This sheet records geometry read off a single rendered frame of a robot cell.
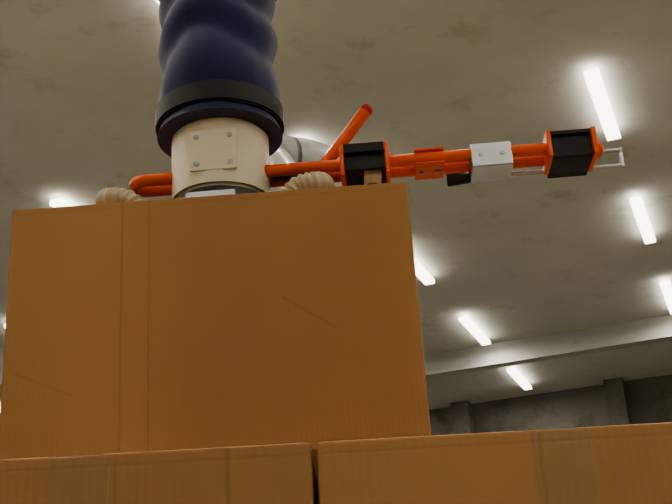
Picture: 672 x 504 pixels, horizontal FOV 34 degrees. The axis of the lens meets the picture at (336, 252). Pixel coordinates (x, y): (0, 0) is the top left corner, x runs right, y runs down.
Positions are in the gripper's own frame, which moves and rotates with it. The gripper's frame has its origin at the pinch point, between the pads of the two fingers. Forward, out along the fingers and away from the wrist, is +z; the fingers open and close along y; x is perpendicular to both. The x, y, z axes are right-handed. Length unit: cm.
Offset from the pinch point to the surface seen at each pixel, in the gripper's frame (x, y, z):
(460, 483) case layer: -3, 70, 80
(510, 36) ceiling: -131, -386, -545
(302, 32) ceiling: 28, -385, -523
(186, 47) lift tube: 30.7, -20.7, 9.3
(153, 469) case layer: 22, 67, 80
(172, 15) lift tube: 33.5, -28.6, 7.7
